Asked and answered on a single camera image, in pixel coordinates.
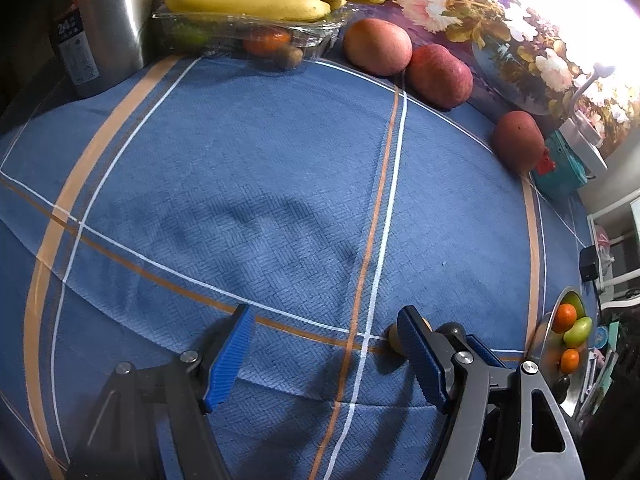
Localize white shelf rack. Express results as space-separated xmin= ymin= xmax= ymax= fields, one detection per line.
xmin=587 ymin=190 xmax=639 ymax=313

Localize large orange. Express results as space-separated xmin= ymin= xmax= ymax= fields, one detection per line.
xmin=551 ymin=302 xmax=578 ymax=334

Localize stainless steel thermos jug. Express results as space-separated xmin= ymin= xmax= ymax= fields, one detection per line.
xmin=49 ymin=0 xmax=158 ymax=98

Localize stainless steel basin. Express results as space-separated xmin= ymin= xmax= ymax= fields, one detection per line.
xmin=526 ymin=287 xmax=594 ymax=416

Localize pale red apple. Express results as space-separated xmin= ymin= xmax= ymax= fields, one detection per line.
xmin=343 ymin=18 xmax=412 ymax=77

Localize dark plum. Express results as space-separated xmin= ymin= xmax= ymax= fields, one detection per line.
xmin=551 ymin=375 xmax=570 ymax=403
xmin=436 ymin=322 xmax=466 ymax=344

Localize lower yellow banana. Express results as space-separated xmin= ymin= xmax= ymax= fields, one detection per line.
xmin=164 ymin=0 xmax=332 ymax=23

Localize brown longan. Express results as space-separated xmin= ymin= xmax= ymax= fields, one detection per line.
xmin=387 ymin=318 xmax=433 ymax=358

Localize middle red apple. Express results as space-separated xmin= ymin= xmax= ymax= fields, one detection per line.
xmin=407 ymin=44 xmax=474 ymax=110

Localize blue plaid tablecloth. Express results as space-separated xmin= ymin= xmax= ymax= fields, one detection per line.
xmin=1 ymin=58 xmax=591 ymax=479

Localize black power adapter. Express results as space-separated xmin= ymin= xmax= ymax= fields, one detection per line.
xmin=579 ymin=245 xmax=600 ymax=283

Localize flower painting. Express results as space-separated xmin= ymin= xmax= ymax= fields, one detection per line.
xmin=319 ymin=0 xmax=640 ymax=158

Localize dark red apple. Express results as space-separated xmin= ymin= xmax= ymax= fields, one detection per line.
xmin=490 ymin=110 xmax=544 ymax=174

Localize teal plastic box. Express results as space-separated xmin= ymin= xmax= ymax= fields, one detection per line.
xmin=533 ymin=130 xmax=588 ymax=202

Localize clear plastic fruit tray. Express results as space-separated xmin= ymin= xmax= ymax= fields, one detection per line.
xmin=152 ymin=3 xmax=359 ymax=73

